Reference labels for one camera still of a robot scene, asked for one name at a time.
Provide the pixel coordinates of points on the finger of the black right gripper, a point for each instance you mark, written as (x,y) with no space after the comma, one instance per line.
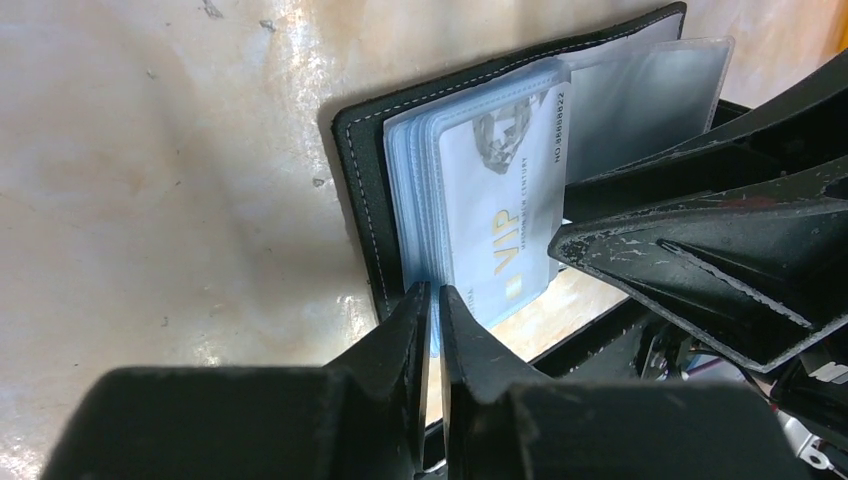
(759,272)
(803,127)

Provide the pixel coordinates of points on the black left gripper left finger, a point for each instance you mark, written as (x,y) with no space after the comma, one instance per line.
(361,416)

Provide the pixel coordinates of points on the black leather card holder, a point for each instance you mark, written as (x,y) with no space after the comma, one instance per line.
(638,88)

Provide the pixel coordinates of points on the silver VIP card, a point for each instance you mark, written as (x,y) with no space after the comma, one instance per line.
(502,160)

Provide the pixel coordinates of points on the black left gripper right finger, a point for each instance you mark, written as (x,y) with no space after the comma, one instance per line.
(505,419)

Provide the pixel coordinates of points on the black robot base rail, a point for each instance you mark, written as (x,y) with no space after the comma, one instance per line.
(630,343)

